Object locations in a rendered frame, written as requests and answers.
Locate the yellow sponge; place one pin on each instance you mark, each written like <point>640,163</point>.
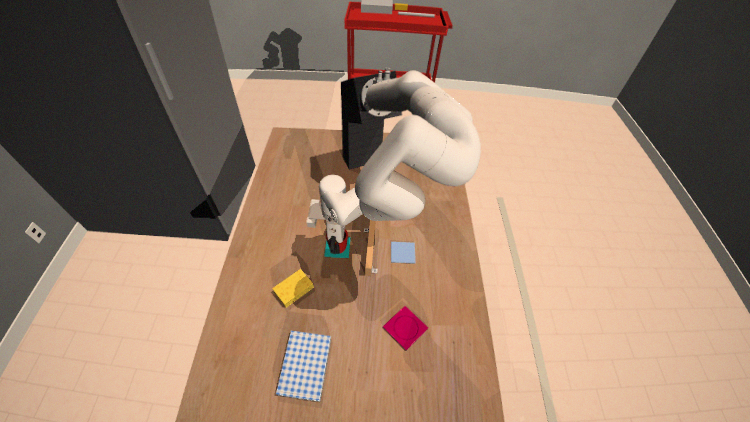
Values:
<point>293,287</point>

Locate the blue and white checkered cloth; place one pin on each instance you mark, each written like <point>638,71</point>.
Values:
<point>304,366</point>

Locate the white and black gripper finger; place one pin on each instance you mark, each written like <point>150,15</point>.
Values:
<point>335,248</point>

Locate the pink square coaster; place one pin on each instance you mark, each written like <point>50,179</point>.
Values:
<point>405,328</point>

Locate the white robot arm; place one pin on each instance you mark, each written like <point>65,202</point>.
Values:
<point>412,141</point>

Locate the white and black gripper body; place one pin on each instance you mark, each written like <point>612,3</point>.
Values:
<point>335,230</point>

